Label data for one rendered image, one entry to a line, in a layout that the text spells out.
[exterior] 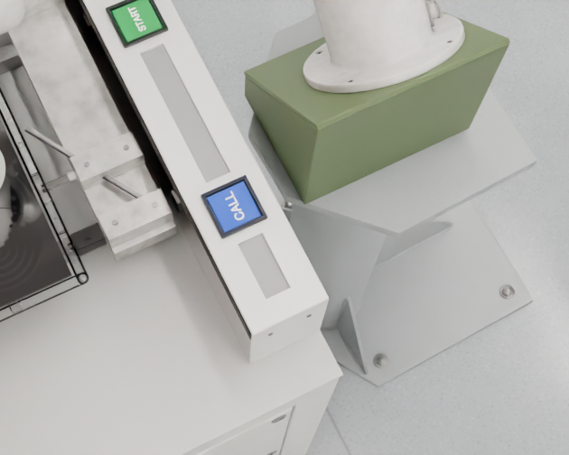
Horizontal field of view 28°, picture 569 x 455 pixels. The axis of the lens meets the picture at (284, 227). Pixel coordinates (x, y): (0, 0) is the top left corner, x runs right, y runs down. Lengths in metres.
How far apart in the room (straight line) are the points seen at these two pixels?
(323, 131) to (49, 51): 0.40
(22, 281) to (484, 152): 0.60
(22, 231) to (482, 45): 0.56
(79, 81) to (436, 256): 1.05
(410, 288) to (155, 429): 1.00
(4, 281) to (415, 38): 0.53
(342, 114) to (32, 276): 0.40
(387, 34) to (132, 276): 0.42
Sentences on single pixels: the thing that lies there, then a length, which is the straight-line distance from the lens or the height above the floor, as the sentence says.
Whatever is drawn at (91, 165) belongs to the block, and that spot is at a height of 0.91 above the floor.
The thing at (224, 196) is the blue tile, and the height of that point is 0.96.
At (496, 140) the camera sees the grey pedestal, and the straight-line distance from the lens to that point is 1.48.
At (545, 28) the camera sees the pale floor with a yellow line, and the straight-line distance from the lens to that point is 2.55.
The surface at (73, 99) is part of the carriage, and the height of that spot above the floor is 0.88.
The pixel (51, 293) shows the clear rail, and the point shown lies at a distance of 1.30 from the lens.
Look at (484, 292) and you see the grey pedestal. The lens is 2.27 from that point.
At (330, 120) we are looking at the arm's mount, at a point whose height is 1.05.
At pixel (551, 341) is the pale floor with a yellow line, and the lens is 2.29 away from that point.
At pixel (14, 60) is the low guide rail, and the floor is 0.84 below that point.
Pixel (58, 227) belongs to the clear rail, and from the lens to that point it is 1.33.
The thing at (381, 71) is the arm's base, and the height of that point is 1.03.
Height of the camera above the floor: 2.14
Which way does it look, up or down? 70 degrees down
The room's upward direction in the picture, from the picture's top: 8 degrees clockwise
